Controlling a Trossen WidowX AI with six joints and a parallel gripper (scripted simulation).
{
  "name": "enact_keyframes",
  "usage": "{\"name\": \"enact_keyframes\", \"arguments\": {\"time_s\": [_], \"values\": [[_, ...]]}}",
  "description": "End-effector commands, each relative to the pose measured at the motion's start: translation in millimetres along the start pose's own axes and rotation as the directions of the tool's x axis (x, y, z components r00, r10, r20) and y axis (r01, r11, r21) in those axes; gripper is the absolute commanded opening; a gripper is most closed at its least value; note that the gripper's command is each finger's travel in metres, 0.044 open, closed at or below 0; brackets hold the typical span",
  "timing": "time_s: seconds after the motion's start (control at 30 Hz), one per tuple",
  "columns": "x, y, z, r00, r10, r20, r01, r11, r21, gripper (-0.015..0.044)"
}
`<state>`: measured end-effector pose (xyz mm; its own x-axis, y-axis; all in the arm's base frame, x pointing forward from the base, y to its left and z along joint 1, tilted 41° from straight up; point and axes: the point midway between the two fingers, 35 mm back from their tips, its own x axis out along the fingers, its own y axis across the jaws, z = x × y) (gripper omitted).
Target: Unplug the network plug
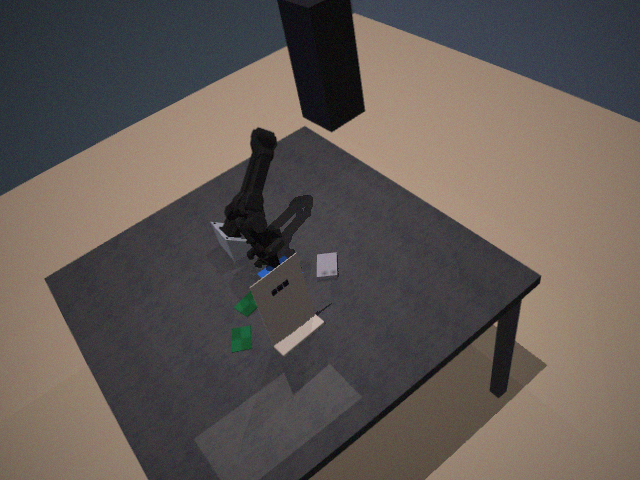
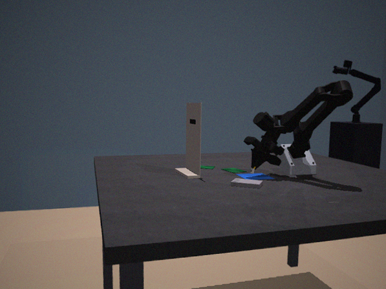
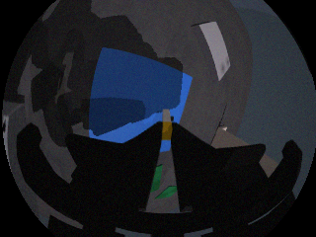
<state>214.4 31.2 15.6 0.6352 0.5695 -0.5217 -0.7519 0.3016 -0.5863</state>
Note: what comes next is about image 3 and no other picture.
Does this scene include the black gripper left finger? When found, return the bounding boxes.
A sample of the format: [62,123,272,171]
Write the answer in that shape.
[64,121,163,212]

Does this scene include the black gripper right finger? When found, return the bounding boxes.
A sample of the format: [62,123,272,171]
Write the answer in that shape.
[170,122,266,212]

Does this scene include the blue flat square patch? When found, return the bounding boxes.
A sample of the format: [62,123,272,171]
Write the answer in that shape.
[88,47,193,143]

